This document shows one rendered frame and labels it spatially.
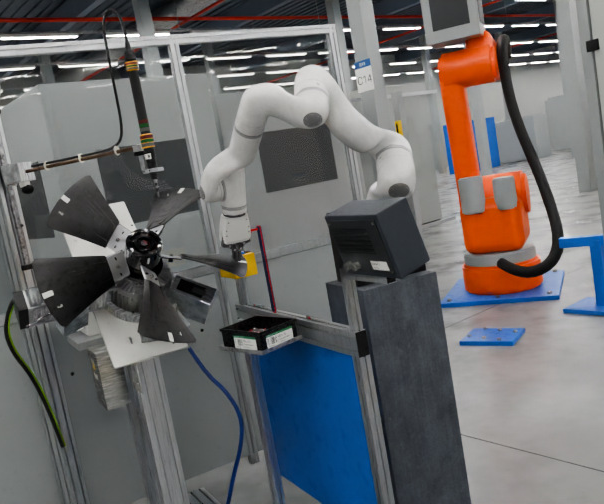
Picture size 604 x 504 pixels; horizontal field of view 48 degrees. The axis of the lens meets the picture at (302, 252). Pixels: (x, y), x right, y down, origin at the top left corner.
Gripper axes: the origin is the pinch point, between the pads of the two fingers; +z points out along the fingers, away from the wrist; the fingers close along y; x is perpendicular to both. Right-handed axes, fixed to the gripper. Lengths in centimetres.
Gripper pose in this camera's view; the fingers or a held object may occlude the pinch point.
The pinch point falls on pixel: (236, 255)
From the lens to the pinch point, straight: 233.6
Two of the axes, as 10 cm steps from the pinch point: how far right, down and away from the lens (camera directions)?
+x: 5.2, 3.2, -7.9
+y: -8.5, 2.1, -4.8
